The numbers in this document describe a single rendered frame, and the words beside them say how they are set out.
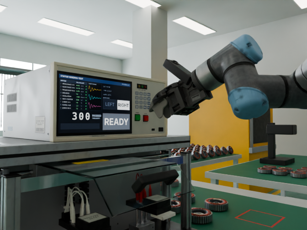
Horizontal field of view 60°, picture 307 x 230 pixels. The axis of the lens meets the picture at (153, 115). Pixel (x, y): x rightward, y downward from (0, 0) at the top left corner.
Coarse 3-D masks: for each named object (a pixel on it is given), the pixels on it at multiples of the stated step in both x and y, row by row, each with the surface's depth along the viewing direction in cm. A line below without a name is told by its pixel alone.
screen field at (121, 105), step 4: (104, 100) 78; (108, 100) 79; (112, 100) 80; (116, 100) 82; (120, 100) 83; (124, 100) 84; (104, 104) 78; (108, 104) 79; (112, 104) 80; (116, 104) 82; (120, 104) 83; (124, 104) 84; (128, 104) 85; (104, 108) 78; (108, 108) 79; (112, 108) 80; (116, 108) 82; (120, 108) 83; (124, 108) 84; (128, 108) 85
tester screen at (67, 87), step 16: (64, 80) 69; (80, 80) 73; (96, 80) 76; (64, 96) 69; (80, 96) 73; (96, 96) 76; (112, 96) 81; (128, 96) 85; (64, 112) 69; (96, 112) 76; (112, 112) 80; (128, 112) 85
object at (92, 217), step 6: (78, 216) 76; (84, 216) 69; (90, 216) 69; (96, 216) 69; (102, 216) 69; (60, 222) 73; (66, 222) 71; (78, 222) 67; (84, 222) 65; (90, 222) 65; (96, 222) 66; (102, 222) 67; (108, 222) 68; (66, 228) 71; (72, 228) 69; (78, 228) 67; (84, 228) 65; (90, 228) 64; (96, 228) 66; (102, 228) 67; (108, 228) 68
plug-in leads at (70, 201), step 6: (78, 192) 72; (84, 192) 74; (72, 198) 70; (66, 204) 74; (72, 204) 70; (66, 210) 74; (72, 210) 70; (84, 210) 72; (66, 216) 73; (72, 216) 70; (72, 222) 70
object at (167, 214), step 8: (168, 200) 85; (144, 208) 85; (152, 208) 83; (160, 208) 83; (168, 208) 85; (136, 216) 88; (152, 216) 83; (160, 216) 81; (168, 216) 82; (136, 224) 88
